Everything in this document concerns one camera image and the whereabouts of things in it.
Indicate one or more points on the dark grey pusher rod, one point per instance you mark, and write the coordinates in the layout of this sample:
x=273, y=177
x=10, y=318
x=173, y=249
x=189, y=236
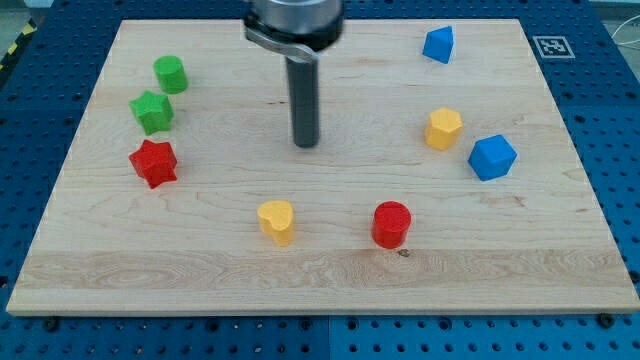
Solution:
x=304, y=102

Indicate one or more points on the green star block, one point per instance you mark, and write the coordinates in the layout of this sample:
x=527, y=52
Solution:
x=153, y=112

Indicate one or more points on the red star block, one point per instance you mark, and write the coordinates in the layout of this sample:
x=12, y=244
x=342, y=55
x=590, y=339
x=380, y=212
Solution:
x=155, y=163

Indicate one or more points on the green cylinder block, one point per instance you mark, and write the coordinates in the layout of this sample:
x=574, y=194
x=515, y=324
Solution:
x=170, y=73

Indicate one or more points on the blue triangle block upper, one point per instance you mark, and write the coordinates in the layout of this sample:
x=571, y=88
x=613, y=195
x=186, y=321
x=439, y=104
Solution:
x=439, y=44

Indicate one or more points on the yellow heart block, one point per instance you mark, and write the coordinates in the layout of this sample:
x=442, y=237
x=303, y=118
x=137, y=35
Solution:
x=276, y=219

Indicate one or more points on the yellow hexagon block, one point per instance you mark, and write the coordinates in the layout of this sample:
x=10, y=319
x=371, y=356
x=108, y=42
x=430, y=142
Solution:
x=443, y=128

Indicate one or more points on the red cylinder block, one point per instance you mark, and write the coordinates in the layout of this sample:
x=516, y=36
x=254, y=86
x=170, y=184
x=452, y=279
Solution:
x=390, y=225

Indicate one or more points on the wooden board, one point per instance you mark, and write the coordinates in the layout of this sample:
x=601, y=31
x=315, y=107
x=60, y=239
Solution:
x=533, y=241

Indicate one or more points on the blue cube block lower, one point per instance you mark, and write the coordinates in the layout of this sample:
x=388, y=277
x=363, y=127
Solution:
x=492, y=157

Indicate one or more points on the fiducial marker tag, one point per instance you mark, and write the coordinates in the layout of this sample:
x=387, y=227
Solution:
x=553, y=47

